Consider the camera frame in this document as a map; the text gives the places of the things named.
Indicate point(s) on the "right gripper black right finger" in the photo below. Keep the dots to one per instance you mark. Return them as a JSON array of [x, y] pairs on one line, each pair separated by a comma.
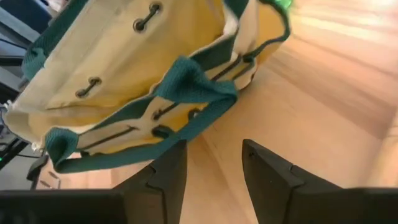
[[273, 193]]

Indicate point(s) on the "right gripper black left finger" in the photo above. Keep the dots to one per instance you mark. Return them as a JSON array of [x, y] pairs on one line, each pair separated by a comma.
[[161, 193]]

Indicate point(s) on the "beige canvas bag green trim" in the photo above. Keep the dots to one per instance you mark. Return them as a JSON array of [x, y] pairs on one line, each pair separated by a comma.
[[109, 56]]

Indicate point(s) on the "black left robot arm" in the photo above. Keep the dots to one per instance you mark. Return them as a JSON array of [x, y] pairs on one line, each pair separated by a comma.
[[12, 149]]

